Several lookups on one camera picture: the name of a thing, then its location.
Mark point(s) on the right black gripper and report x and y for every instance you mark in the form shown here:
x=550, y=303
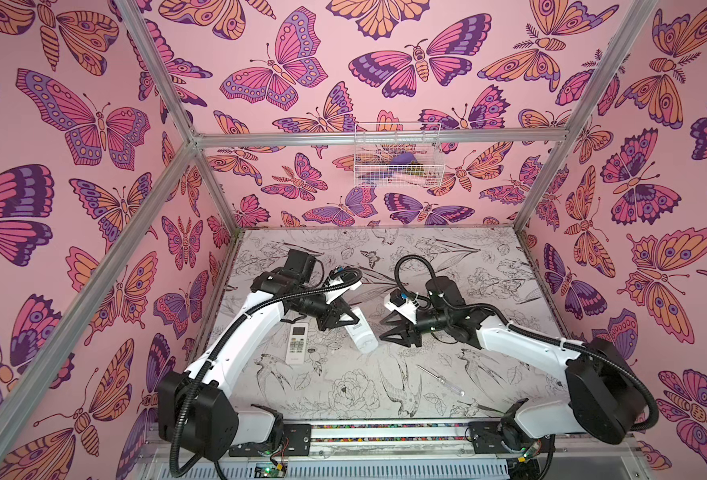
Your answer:
x=413, y=327

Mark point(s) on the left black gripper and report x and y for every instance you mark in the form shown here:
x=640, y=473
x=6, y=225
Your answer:
x=334, y=310

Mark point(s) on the white remote with display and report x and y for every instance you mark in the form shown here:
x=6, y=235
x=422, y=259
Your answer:
x=361, y=333

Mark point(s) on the clear handle screwdriver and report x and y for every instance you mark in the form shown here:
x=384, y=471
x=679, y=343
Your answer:
x=443, y=381

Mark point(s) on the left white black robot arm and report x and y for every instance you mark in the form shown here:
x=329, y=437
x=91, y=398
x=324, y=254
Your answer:
x=196, y=415

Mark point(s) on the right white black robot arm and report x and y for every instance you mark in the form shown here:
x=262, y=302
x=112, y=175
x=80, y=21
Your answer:
x=605, y=400

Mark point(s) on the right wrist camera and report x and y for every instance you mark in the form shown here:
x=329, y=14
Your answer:
x=400, y=303

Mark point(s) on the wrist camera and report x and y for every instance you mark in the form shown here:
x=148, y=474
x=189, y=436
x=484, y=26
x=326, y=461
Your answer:
x=345, y=279
x=400, y=303

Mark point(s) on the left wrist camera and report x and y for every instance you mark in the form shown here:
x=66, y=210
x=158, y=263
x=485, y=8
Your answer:
x=345, y=279

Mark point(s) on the white wire basket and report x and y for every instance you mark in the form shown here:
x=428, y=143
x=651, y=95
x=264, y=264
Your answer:
x=398, y=158

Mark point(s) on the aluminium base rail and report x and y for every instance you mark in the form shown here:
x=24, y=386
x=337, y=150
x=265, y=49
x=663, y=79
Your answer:
x=454, y=448

